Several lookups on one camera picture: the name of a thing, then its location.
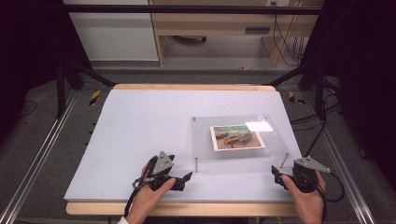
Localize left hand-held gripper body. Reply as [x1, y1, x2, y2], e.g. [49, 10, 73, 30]
[132, 150, 177, 191]

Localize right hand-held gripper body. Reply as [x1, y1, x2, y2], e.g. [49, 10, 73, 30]
[290, 155, 332, 194]

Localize clear acrylic photo frame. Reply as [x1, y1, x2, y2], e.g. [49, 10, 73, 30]
[190, 113, 303, 174]

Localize painted boats picture card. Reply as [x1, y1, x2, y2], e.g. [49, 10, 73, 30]
[209, 124, 266, 152]

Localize person's right hand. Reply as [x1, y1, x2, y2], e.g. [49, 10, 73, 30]
[280, 171, 327, 224]

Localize person's left hand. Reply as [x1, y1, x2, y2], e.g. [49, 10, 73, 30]
[125, 162, 177, 224]

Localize wooden table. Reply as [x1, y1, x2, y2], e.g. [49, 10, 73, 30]
[65, 83, 300, 217]

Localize white foam board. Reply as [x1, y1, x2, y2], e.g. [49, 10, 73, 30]
[64, 89, 304, 203]

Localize black metal stand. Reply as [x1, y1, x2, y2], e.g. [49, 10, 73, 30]
[263, 59, 328, 121]
[55, 59, 117, 119]

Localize black curtain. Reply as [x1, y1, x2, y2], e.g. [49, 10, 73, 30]
[0, 0, 92, 144]
[298, 0, 396, 190]

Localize white cabinet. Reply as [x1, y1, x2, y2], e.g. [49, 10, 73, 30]
[63, 0, 160, 62]

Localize light wooden desk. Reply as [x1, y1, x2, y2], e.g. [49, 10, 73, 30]
[148, 0, 325, 67]

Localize black horizontal bar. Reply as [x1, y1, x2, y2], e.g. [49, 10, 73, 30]
[62, 4, 325, 16]

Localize right hand-held gripper cable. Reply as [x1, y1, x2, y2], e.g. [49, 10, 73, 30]
[304, 119, 346, 224]

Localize hand-held gripper cable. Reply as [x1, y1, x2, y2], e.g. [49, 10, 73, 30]
[123, 176, 148, 217]
[304, 119, 346, 224]

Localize aluminium floor rail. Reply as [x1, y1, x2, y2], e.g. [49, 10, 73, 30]
[0, 90, 80, 224]
[303, 91, 376, 224]

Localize left hand-held gripper cable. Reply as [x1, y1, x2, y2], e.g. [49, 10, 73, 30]
[123, 176, 148, 217]

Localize black hanging desk cables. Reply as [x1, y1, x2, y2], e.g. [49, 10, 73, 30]
[271, 1, 308, 67]

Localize thin black floor cable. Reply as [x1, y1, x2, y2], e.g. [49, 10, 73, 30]
[18, 99, 38, 119]

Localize grey desk drawer handle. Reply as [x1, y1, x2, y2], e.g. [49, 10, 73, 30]
[244, 26, 272, 35]

